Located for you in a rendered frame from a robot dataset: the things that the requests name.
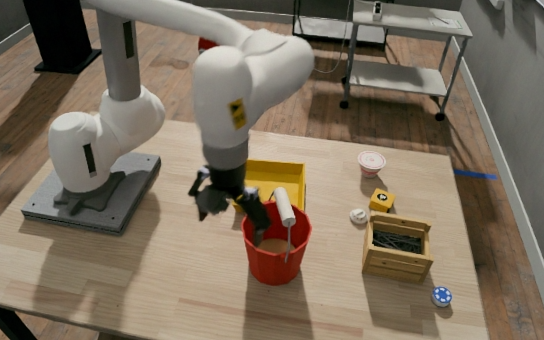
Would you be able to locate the yellow shallow tray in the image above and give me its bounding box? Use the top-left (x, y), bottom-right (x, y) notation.
top-left (247, 159), bottom-right (305, 211)

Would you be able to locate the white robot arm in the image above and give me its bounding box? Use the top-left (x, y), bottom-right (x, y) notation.
top-left (48, 0), bottom-right (316, 215)

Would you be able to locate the wooden crate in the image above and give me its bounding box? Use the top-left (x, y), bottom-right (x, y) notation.
top-left (361, 211), bottom-right (434, 284)

